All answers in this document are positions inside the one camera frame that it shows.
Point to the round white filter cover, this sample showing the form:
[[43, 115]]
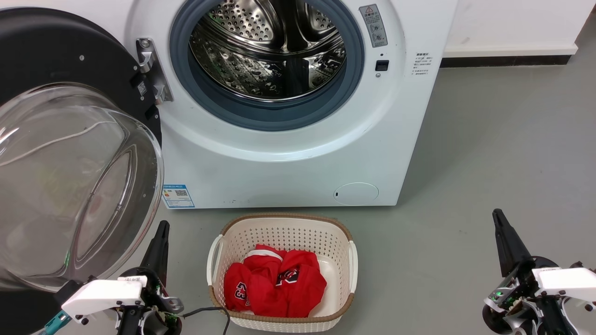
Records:
[[356, 193]]

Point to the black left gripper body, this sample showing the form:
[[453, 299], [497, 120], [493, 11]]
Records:
[[156, 318]]

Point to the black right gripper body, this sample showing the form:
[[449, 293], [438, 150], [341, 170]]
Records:
[[521, 293]]

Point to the grey warning sticker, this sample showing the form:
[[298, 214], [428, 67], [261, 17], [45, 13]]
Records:
[[373, 25]]

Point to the black door lock slot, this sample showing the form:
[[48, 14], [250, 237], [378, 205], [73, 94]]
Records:
[[382, 65]]

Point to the cream plastic laundry basket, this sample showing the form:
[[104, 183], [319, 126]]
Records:
[[279, 232]]

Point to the small printed text sticker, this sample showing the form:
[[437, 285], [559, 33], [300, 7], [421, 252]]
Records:
[[423, 63]]

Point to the teal connector piece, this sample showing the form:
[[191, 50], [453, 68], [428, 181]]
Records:
[[55, 322]]

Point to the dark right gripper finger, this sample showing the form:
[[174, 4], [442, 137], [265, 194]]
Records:
[[503, 251], [516, 249]]

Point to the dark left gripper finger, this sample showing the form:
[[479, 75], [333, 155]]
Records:
[[152, 256], [162, 256]]

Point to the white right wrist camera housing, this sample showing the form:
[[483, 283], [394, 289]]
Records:
[[565, 281]]

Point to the black round glass washer door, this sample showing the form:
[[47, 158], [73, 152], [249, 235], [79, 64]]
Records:
[[46, 46]]

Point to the stainless steel washer drum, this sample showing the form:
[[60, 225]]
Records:
[[260, 46]]

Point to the red jersey garment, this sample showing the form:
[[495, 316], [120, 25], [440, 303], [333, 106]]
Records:
[[274, 288]]

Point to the metal door hinge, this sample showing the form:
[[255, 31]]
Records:
[[151, 65]]

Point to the blue energy label sticker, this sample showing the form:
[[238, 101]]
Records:
[[178, 197]]

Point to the white front-load washing machine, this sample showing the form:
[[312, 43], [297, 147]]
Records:
[[279, 181]]

